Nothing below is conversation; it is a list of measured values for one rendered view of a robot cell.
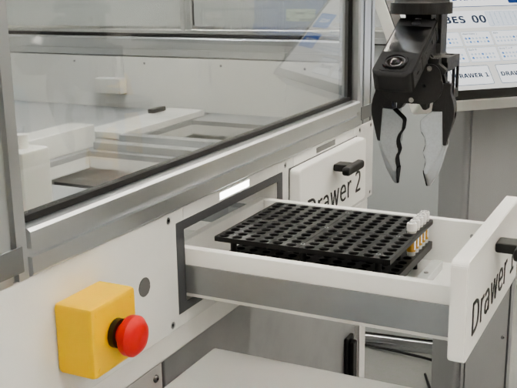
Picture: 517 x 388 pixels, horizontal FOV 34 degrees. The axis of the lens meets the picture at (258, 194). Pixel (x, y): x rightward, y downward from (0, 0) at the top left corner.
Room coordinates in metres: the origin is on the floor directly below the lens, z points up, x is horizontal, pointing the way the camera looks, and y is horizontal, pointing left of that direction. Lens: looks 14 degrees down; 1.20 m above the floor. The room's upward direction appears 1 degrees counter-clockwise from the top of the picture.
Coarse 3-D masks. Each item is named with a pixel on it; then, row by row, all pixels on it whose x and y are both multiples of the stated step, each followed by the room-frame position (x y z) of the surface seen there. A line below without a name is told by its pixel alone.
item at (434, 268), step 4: (432, 260) 1.04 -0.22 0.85; (436, 260) 1.04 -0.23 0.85; (432, 264) 1.02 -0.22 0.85; (436, 264) 1.02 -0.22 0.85; (440, 264) 1.02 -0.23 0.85; (428, 268) 1.01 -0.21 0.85; (432, 268) 1.01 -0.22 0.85; (436, 268) 1.01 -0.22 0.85; (440, 268) 1.02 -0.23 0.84; (424, 272) 0.99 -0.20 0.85; (428, 272) 0.99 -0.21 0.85; (432, 272) 0.99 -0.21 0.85; (436, 272) 1.01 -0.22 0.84; (420, 276) 0.98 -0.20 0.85; (424, 276) 0.98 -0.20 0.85; (428, 276) 0.98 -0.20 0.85; (432, 276) 0.99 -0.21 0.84
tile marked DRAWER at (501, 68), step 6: (498, 66) 1.77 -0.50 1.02; (504, 66) 1.77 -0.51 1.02; (510, 66) 1.78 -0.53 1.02; (516, 66) 1.78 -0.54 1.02; (498, 72) 1.76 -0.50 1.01; (504, 72) 1.76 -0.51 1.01; (510, 72) 1.77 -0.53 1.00; (516, 72) 1.77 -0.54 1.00; (504, 78) 1.75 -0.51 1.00; (510, 78) 1.76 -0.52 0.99; (516, 78) 1.76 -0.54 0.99
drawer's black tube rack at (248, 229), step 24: (264, 216) 1.07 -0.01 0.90; (288, 216) 1.07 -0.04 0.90; (312, 216) 1.07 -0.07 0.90; (336, 216) 1.07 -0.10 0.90; (360, 216) 1.06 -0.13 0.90; (384, 216) 1.07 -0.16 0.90; (216, 240) 0.99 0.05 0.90; (240, 240) 0.97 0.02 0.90; (264, 240) 0.97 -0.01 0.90; (288, 240) 0.97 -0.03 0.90; (312, 240) 0.96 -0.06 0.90; (336, 240) 0.96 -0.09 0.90; (360, 240) 0.96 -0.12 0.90; (384, 240) 0.96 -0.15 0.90; (336, 264) 0.96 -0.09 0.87; (360, 264) 0.96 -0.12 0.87; (408, 264) 0.96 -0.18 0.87
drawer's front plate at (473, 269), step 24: (504, 216) 0.96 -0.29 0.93; (480, 240) 0.87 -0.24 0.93; (456, 264) 0.80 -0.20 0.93; (480, 264) 0.84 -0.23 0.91; (504, 264) 0.97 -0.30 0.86; (456, 288) 0.80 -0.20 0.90; (480, 288) 0.85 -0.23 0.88; (504, 288) 0.98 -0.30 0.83; (456, 312) 0.80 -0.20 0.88; (456, 336) 0.80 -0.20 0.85; (456, 360) 0.80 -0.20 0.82
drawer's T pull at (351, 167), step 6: (342, 162) 1.34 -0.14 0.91; (348, 162) 1.34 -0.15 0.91; (354, 162) 1.34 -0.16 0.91; (360, 162) 1.35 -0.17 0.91; (336, 168) 1.33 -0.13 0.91; (342, 168) 1.33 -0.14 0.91; (348, 168) 1.30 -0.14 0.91; (354, 168) 1.32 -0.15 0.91; (360, 168) 1.35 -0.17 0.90; (342, 174) 1.31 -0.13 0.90; (348, 174) 1.30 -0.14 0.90
